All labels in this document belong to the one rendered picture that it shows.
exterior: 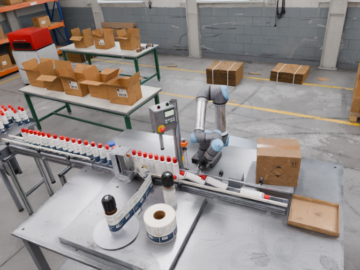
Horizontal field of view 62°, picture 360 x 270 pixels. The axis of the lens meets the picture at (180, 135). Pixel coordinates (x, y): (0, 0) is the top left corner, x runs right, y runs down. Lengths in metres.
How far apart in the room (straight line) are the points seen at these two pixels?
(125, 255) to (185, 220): 0.44
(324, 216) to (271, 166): 0.47
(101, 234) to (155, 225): 0.41
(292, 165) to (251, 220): 0.49
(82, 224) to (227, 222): 1.00
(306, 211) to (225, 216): 0.55
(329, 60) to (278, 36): 1.19
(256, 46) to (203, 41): 1.38
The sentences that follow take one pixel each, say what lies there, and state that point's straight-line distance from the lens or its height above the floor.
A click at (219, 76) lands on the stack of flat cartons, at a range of 6.22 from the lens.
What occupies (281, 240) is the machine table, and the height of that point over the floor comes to 0.83.
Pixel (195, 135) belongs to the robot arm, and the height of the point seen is 1.31.
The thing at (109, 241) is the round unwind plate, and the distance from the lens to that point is 2.07.
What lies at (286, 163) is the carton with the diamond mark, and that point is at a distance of 2.28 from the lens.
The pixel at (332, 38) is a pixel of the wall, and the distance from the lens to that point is 7.10.
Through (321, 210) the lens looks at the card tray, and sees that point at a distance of 2.31.
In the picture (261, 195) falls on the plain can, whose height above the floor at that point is 0.93.
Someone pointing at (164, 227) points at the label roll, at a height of 1.02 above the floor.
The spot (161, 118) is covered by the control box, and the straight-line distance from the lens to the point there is 2.16.
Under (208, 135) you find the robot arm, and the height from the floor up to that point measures 1.31.
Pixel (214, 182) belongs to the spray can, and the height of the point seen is 0.95.
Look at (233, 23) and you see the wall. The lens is 7.59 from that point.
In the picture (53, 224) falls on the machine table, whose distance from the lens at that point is 2.43.
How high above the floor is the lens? 2.42
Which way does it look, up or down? 32 degrees down
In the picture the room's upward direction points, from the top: 6 degrees counter-clockwise
